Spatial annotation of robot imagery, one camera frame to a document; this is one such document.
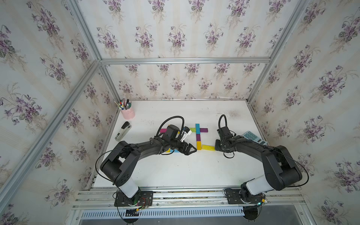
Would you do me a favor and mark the lemon yellow block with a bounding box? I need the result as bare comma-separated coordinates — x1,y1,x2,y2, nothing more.
202,145,215,152

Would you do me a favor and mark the teal wooden block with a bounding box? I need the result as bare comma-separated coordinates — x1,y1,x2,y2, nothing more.
196,124,201,135

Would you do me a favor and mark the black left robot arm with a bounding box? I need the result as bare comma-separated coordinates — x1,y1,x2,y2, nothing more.
100,125,197,201

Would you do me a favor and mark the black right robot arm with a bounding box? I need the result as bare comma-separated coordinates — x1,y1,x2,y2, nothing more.
215,126,303,202

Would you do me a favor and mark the light blue calculator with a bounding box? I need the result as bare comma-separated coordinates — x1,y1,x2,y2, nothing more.
242,131,268,145

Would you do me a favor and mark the black and white stapler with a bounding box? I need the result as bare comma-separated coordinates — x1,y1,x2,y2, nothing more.
115,121,132,142

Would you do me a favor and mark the pink metal pen bucket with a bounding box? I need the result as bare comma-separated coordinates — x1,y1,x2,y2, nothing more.
121,108,135,121

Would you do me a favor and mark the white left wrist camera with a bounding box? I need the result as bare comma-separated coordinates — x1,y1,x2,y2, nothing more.
180,126,192,142

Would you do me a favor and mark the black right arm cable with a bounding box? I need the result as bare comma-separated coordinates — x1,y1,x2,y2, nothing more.
217,114,229,130

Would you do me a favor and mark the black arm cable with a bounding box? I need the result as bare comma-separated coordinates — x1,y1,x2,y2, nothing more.
156,115,185,138
217,114,229,130

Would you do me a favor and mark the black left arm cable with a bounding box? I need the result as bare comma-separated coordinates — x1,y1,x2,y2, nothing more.
156,115,185,138

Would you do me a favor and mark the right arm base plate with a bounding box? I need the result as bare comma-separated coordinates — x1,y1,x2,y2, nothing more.
224,188,265,204

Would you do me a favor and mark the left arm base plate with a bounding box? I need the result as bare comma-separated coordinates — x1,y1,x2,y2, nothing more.
113,190,154,208

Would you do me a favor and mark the aluminium front rail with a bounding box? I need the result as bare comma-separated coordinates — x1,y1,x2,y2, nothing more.
70,187,306,210

